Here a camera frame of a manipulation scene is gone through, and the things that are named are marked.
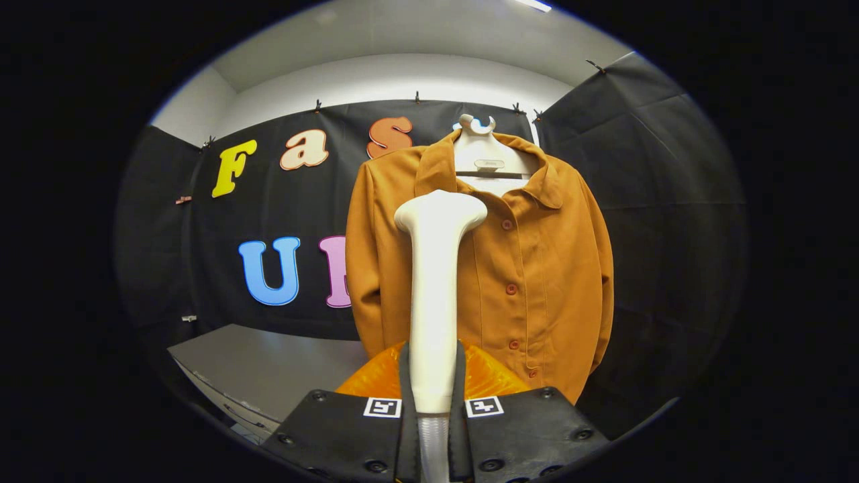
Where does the black backdrop cloth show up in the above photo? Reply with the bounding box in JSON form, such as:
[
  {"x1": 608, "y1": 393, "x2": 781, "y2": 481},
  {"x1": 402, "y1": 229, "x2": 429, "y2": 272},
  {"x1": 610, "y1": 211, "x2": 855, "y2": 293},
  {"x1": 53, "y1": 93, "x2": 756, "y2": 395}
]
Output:
[
  {"x1": 537, "y1": 52, "x2": 749, "y2": 440},
  {"x1": 114, "y1": 126, "x2": 202, "y2": 350},
  {"x1": 185, "y1": 99, "x2": 538, "y2": 343}
]

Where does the white garment steamer with hose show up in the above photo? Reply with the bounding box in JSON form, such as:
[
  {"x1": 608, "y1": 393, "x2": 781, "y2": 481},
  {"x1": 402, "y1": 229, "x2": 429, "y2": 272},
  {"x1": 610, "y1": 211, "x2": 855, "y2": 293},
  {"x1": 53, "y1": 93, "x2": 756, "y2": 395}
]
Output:
[{"x1": 394, "y1": 190, "x2": 489, "y2": 483}]

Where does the white garment hanger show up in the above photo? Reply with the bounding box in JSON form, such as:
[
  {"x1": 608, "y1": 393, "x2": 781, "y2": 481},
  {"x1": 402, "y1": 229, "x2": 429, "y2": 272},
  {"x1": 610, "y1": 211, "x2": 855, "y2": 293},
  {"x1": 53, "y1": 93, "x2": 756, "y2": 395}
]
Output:
[{"x1": 453, "y1": 114, "x2": 538, "y2": 180}]

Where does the orange button-up jacket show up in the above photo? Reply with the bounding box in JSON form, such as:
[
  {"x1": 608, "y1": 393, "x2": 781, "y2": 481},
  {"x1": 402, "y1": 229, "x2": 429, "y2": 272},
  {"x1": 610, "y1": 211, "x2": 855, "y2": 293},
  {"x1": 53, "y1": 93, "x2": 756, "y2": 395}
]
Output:
[{"x1": 346, "y1": 129, "x2": 615, "y2": 405}]

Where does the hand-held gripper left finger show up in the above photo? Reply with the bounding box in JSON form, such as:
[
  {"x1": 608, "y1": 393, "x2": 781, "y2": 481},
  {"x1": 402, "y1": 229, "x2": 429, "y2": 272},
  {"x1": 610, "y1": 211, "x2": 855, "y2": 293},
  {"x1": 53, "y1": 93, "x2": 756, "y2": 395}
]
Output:
[{"x1": 260, "y1": 341, "x2": 422, "y2": 483}]

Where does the grey cabinet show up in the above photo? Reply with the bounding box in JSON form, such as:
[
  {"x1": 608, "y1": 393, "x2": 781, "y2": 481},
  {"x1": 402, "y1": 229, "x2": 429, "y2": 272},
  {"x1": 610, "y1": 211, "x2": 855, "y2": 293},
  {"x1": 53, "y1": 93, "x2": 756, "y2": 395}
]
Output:
[{"x1": 168, "y1": 324, "x2": 370, "y2": 443}]

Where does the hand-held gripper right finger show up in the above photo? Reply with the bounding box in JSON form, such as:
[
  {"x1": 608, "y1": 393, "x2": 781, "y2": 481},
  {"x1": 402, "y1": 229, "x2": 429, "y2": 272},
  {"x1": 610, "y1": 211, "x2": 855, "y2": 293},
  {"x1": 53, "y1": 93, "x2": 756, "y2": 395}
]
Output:
[{"x1": 448, "y1": 341, "x2": 610, "y2": 483}]

